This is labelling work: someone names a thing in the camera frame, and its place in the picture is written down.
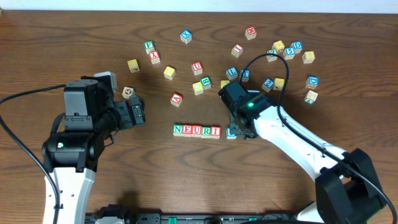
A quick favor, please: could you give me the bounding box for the blue T wooden block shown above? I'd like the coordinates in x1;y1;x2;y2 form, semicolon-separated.
239;70;251;82

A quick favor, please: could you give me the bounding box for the red Y wooden block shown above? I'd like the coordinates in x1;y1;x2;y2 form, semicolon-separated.
149;50;160;64

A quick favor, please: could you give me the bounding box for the white soccer ball block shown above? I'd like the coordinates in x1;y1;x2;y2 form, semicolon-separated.
122;86;136;100

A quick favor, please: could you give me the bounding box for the blue 5 wooden block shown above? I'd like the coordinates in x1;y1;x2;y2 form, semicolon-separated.
283;47;295;60

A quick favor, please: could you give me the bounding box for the yellow block far right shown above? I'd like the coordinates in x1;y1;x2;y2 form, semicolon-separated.
302;51;315;64

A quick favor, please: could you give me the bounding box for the green Z wooden block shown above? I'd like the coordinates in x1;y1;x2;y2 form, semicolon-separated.
266;49;278;62

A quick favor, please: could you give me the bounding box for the blue X wooden block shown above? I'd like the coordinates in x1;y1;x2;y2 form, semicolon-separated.
180;30;192;44

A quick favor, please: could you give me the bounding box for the yellow block beside 2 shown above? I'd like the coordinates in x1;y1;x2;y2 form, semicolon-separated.
273;78;285;91

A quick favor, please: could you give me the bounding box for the blue d wooden block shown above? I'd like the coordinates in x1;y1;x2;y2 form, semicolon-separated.
290;41;303;54
305;76;319;90

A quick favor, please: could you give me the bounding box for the yellow block beside B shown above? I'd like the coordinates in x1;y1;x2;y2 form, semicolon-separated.
192;82;204;95

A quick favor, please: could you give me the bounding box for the blue L wooden block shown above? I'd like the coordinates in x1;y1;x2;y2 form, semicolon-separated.
226;67;239;80

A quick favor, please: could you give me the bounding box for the yellow wooden block left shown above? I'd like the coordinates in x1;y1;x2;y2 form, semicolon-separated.
127;59;140;73

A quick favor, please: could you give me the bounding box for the red E wooden block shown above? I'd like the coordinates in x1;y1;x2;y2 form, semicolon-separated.
182;124;192;137

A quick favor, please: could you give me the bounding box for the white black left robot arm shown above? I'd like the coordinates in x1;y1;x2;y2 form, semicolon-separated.
42;72;146;223

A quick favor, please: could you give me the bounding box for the green R wooden block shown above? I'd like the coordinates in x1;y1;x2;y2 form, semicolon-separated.
201;126;211;138

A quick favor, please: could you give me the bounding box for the white green wooden block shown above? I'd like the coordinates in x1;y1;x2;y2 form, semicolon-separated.
304;90;318;105

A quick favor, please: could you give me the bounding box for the blue P wooden block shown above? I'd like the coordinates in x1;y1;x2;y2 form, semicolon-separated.
226;127;237;139

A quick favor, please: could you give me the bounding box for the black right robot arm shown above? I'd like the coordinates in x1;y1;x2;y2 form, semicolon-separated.
220;90;393;223

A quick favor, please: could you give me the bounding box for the green B wooden block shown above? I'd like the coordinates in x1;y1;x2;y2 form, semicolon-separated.
200;77;211;90

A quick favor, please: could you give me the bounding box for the blue D wooden block upper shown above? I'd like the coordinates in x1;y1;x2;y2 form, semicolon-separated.
290;41;303;54

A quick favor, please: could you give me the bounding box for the blue 2 wooden block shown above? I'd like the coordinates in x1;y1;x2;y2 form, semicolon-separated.
262;78;275;92

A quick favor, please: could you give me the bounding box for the blue D wooden block right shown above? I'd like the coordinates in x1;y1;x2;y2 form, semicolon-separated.
305;76;319;90

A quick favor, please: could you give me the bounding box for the green F wooden block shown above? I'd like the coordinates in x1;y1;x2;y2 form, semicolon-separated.
144;40;155;54

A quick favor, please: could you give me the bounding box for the yellow wooden block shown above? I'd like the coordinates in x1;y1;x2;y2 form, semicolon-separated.
127;59;140;73
164;66;176;80

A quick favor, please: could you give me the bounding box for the red A wooden block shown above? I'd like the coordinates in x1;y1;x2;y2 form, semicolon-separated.
170;93;183;107

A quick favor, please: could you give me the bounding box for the yellow block top right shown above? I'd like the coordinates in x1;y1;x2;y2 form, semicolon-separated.
272;40;285;54

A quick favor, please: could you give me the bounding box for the red u wooden block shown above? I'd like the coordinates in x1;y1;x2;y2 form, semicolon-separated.
192;125;202;138
192;62;203;75

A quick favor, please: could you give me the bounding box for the yellow block centre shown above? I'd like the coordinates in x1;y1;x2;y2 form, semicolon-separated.
220;80;230;88

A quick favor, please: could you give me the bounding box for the red block top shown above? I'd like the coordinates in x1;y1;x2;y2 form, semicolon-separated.
245;26;257;40

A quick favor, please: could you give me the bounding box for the green N wooden block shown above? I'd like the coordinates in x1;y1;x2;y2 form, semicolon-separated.
172;124;183;136

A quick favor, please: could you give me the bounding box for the red i wooden block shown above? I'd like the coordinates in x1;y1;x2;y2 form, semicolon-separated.
211;126;221;139
231;44;244;58

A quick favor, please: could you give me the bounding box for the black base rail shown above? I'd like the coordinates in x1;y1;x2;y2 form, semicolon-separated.
85;212;299;224

